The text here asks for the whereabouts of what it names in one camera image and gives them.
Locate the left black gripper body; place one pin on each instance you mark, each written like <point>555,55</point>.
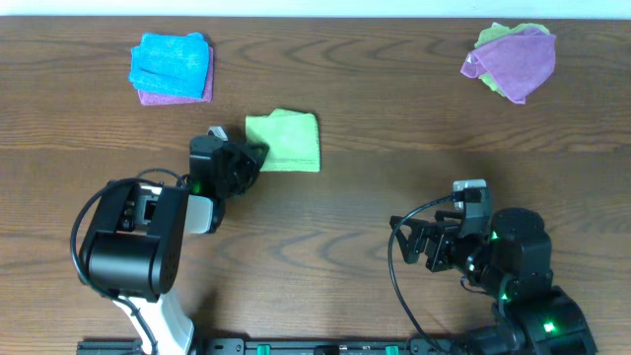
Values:
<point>239,175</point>

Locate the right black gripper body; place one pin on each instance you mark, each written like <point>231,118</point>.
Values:
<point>448,251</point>

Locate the green microfiber cloth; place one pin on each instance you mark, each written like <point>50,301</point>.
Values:
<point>292,138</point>

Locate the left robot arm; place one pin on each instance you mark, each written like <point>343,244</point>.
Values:
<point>126,241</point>

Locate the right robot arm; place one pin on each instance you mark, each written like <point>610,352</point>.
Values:
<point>507,256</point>

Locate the folded magenta cloth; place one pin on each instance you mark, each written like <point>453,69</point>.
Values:
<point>153,99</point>

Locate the folded blue cloth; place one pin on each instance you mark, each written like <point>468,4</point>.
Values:
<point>175,65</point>

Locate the crumpled purple cloth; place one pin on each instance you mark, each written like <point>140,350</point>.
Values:
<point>519,63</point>

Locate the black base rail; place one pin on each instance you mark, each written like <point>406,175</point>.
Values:
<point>238,346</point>

